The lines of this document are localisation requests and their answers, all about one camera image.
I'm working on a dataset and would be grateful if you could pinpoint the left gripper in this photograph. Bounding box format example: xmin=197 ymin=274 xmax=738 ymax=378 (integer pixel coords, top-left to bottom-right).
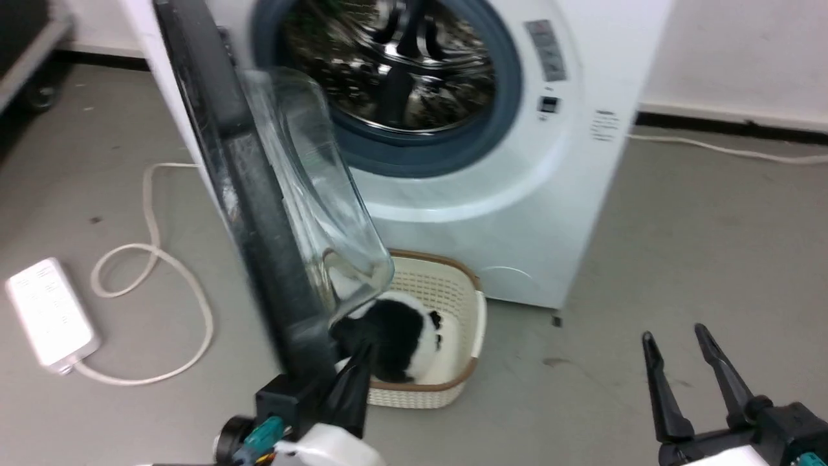
xmin=215 ymin=342 xmax=386 ymax=466

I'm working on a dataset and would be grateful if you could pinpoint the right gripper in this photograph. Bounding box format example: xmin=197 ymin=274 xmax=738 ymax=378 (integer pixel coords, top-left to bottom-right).
xmin=642 ymin=323 xmax=828 ymax=466

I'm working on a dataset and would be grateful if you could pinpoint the white power strip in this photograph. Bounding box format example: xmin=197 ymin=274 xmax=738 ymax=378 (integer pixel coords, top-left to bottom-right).
xmin=5 ymin=257 xmax=102 ymax=375

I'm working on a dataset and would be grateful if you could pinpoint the white power strip cable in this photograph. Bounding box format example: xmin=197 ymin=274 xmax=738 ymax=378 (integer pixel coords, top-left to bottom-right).
xmin=73 ymin=162 xmax=215 ymax=388

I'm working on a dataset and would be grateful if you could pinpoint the cream plastic laundry basket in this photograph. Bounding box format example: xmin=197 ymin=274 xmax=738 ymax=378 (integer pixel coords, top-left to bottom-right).
xmin=322 ymin=249 xmax=488 ymax=410

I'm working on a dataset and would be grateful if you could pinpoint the black and white panda plush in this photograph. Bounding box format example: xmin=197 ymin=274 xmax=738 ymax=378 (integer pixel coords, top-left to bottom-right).
xmin=330 ymin=290 xmax=461 ymax=384

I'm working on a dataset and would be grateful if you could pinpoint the white front-load washing machine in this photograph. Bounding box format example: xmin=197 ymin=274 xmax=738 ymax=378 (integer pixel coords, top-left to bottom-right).
xmin=120 ymin=0 xmax=673 ymax=310

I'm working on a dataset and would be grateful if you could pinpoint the dark wheeled cart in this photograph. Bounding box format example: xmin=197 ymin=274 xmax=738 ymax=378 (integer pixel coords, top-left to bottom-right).
xmin=0 ymin=0 xmax=76 ymax=116

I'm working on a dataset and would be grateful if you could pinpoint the steel washing machine drum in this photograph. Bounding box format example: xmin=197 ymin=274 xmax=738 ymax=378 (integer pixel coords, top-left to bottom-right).
xmin=281 ymin=0 xmax=497 ymax=135

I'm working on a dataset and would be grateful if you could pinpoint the washing machine door glass bowl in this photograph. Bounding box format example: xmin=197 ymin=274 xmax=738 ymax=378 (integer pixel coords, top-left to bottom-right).
xmin=153 ymin=0 xmax=395 ymax=390

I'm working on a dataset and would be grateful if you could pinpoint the thin white floor cable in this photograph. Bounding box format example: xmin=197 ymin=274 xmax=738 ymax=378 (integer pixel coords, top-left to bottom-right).
xmin=626 ymin=132 xmax=828 ymax=166

